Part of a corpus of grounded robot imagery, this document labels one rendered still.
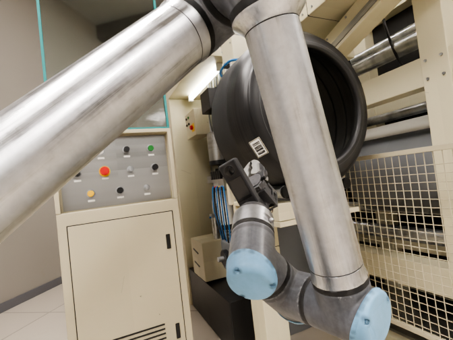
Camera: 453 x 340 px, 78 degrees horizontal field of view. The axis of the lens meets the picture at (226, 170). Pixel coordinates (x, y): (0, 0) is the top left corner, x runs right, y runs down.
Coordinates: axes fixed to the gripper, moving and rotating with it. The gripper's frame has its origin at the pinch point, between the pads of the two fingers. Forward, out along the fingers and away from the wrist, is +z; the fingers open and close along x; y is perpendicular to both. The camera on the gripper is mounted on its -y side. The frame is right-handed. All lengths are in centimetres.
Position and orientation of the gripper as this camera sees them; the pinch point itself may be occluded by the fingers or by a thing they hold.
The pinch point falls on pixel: (251, 161)
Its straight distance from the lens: 78.2
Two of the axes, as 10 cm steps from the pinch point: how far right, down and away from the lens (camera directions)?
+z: 1.1, -5.7, 8.1
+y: 6.1, 6.9, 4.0
